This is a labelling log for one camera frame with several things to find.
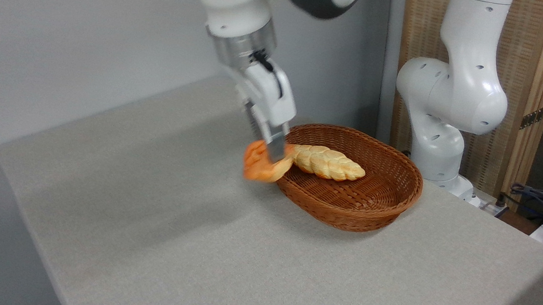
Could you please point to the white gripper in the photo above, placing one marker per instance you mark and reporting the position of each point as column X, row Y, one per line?
column 271, row 99

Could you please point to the round orange bread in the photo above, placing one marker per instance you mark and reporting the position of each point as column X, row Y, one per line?
column 258, row 163

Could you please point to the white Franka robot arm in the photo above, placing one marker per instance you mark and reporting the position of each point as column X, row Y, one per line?
column 456, row 89

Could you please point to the long braided pale bread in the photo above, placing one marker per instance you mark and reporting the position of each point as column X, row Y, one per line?
column 328, row 164

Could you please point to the brown wicker basket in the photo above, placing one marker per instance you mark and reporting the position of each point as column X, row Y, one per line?
column 380, row 180

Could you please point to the white power strip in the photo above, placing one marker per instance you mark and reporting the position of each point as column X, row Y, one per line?
column 492, row 207

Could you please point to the metal screen hinge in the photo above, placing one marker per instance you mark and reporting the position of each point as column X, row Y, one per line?
column 536, row 116

